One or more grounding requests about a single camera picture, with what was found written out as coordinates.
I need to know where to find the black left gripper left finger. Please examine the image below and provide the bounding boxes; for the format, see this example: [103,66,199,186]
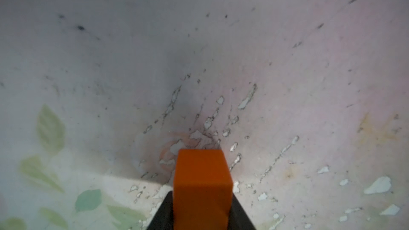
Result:
[147,191,174,230]

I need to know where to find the orange block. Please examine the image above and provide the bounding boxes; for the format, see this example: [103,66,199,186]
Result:
[173,149,233,230]

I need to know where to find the floral table mat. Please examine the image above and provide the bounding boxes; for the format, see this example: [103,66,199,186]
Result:
[1,0,409,230]

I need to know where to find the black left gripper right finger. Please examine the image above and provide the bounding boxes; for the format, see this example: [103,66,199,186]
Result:
[228,195,256,230]

